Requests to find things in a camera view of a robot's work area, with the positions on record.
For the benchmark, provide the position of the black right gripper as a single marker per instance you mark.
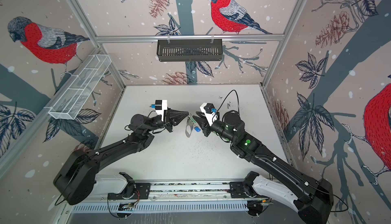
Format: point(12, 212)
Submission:
point(204, 123)

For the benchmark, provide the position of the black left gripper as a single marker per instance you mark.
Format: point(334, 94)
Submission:
point(172, 120)

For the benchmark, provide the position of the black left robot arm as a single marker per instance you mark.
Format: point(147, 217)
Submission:
point(76, 179)

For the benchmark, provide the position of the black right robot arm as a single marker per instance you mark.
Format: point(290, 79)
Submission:
point(311, 199)

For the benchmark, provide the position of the small circuit board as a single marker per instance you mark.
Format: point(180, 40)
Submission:
point(127, 207)

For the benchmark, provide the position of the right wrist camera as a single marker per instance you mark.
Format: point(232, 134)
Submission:
point(209, 113)

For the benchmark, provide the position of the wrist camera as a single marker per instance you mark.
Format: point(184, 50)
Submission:
point(209, 113)
point(160, 107)

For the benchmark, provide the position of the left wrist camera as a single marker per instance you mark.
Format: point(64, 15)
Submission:
point(160, 107)

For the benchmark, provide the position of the black wall basket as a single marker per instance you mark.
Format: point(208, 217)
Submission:
point(184, 50)

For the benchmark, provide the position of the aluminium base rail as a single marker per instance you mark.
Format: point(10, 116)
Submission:
point(177, 197)

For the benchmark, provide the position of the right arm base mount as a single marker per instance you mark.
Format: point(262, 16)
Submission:
point(244, 189)

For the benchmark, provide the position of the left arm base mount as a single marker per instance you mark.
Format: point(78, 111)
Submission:
point(131, 191)

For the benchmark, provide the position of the white wire mesh basket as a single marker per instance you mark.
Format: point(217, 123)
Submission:
point(82, 85)

